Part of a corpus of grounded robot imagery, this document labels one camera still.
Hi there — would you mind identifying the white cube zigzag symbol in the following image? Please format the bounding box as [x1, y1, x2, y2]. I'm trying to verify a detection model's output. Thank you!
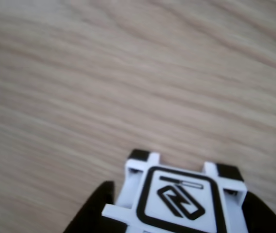
[101, 148, 248, 233]

